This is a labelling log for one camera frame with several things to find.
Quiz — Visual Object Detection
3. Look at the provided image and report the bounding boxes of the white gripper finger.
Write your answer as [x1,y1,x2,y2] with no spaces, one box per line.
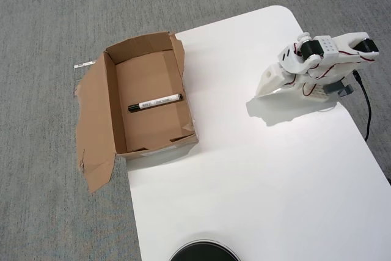
[256,86,304,99]
[254,84,288,98]

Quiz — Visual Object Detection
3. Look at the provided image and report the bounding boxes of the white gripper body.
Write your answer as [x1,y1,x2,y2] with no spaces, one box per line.
[259,63,291,89]

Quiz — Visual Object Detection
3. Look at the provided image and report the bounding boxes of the black and white marker pen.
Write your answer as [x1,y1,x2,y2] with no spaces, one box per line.
[127,92,184,114]

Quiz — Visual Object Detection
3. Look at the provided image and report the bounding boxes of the open brown cardboard box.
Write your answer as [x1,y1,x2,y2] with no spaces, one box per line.
[74,31,200,194]

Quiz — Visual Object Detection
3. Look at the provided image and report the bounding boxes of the grey table clamp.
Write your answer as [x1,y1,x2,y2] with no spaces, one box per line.
[324,81,354,98]

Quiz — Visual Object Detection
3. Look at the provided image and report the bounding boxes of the black round disc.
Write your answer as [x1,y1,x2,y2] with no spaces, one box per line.
[168,232,242,261]

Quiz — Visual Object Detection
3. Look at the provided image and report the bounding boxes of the white label strip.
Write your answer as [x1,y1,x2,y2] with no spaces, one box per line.
[73,61,97,70]

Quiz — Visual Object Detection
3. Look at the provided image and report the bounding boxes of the black power cable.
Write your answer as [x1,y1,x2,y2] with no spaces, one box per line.
[352,69,373,143]

